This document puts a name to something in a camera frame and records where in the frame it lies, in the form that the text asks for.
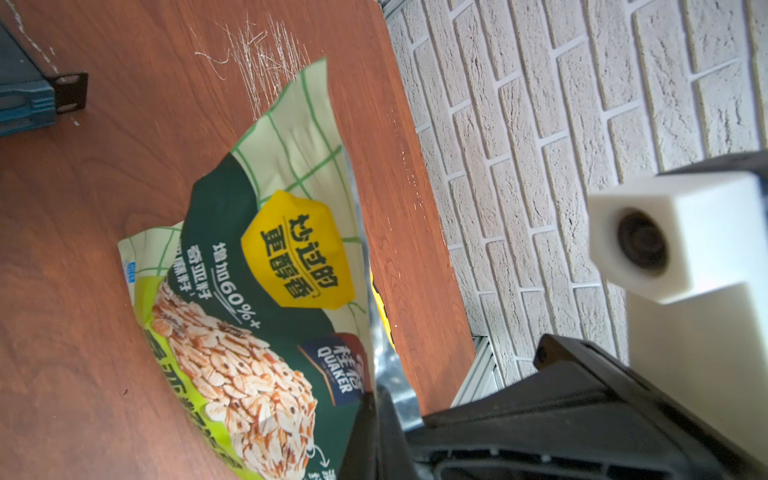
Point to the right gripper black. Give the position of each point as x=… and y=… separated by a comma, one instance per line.
x=580, y=416

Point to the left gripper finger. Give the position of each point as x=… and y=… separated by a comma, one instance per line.
x=377, y=448

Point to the green oats bag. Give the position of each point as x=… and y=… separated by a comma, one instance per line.
x=259, y=307

